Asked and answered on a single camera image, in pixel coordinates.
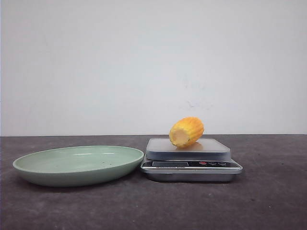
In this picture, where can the green round plate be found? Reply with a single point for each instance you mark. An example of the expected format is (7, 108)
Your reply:
(78, 166)

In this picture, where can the silver digital kitchen scale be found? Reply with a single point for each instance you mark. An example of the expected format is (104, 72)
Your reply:
(207, 160)

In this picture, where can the yellow corn cob piece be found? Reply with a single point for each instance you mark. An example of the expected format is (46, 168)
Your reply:
(186, 132)

